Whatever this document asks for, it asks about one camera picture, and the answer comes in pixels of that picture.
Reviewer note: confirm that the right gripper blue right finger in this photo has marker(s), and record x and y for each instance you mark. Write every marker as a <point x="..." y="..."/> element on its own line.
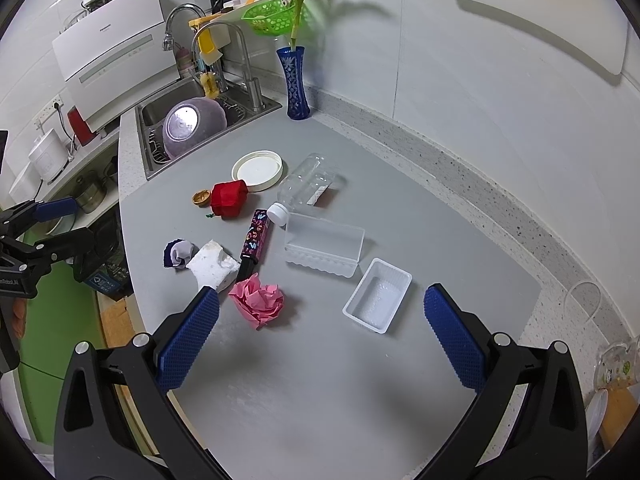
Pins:
<point x="549" y="438"/>

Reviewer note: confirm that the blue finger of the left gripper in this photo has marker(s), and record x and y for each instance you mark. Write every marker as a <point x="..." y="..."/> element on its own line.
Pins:
<point x="63" y="246"/>
<point x="64" y="207"/>

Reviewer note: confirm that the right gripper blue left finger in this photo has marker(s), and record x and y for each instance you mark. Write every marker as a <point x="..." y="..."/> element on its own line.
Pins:
<point x="92" y="438"/>

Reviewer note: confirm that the white foam piece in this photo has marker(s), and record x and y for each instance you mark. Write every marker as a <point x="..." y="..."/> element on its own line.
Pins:
<point x="213" y="267"/>

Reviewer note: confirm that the purple blue wrapper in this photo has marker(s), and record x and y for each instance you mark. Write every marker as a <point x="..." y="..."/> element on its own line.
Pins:
<point x="178" y="253"/>

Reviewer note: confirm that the pink paper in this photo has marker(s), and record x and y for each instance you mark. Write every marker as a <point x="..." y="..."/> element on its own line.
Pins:
<point x="259" y="304"/>

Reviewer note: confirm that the walnut shell half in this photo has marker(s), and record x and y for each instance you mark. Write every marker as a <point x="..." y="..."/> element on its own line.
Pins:
<point x="201" y="198"/>

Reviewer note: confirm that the clear plastic lidded box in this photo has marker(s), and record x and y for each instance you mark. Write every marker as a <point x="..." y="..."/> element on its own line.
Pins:
<point x="323" y="245"/>

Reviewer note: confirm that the white round plastic lid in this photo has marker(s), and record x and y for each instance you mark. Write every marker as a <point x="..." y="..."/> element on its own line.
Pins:
<point x="259" y="170"/>

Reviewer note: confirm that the clear plastic bottle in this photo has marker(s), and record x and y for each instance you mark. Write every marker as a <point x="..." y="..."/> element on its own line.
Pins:
<point x="301" y="188"/>

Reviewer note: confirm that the white plastic tray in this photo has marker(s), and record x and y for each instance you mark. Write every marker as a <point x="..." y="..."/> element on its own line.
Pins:
<point x="378" y="296"/>

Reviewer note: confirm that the black dual trash bin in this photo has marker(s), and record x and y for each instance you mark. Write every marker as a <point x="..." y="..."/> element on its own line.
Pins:
<point x="104" y="266"/>

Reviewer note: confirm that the steel pot on shelf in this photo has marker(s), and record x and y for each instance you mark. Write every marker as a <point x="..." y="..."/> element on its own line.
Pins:
<point x="89" y="192"/>

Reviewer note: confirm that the white rice cooker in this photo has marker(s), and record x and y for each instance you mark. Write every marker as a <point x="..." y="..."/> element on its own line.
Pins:
<point x="48" y="155"/>

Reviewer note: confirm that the red cup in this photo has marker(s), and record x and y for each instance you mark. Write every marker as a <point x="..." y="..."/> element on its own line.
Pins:
<point x="80" y="128"/>

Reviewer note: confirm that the purple plastic bowl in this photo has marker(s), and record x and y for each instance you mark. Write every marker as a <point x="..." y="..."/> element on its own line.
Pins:
<point x="190" y="123"/>

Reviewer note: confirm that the yellow sponge brush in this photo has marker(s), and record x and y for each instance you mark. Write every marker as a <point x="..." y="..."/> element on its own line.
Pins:
<point x="209" y="85"/>

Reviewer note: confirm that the stainless steel sink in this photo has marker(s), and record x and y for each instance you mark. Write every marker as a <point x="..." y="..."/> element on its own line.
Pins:
<point x="240" y="107"/>

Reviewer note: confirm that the blue patterned vase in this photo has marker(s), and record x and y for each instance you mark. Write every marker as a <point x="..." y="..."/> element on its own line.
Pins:
<point x="292" y="66"/>

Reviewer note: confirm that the green plastic basket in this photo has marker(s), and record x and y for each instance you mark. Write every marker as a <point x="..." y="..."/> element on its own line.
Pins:
<point x="271" y="17"/>

